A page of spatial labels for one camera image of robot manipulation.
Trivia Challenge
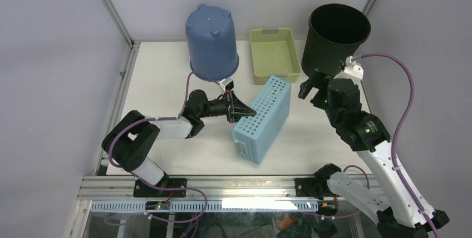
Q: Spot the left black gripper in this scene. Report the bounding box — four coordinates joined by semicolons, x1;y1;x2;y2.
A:
198;90;256;123

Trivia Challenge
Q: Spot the light blue plastic basket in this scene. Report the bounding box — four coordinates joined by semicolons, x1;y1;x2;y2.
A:
232;76;292;165

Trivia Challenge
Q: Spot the light green plastic basket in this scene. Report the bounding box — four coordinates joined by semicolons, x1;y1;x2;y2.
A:
249;28;301;85

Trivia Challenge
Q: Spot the large blue plastic bucket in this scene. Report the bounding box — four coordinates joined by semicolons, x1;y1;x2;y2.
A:
185;3;239;81

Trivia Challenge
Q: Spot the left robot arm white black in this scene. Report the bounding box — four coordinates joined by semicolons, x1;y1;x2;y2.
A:
101;90;257;197

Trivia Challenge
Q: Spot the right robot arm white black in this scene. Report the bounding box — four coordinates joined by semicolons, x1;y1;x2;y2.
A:
298;71;450;237

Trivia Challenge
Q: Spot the black plastic bucket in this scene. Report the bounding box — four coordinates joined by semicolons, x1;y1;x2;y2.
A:
301;3;371;77

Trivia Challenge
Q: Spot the orange object under table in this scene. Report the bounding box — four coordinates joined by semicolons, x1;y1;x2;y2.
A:
274;213;297;231

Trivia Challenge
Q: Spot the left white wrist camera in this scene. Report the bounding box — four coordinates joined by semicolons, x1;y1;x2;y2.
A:
218;78;234;95

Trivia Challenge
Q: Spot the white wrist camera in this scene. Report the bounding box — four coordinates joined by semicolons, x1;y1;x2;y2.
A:
218;78;234;95
334;56;364;84

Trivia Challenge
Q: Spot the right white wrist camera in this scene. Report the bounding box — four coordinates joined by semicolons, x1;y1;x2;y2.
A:
334;56;364;84

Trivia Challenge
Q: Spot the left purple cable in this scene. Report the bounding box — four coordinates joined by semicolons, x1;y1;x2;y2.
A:
107;71;222;169

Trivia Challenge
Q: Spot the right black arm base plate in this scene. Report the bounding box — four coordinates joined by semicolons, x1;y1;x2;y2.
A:
294;177;324;200

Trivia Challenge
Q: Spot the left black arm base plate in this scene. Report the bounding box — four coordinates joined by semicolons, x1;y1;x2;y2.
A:
132;178;188;199

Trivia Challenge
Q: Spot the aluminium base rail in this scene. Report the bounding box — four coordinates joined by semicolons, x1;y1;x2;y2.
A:
77;175;311;201

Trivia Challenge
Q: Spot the left corner aluminium post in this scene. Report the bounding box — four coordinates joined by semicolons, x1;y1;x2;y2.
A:
101;0;134;47

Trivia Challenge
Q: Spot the white slotted cable duct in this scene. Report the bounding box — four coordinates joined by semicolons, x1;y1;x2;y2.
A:
90;197;318;213

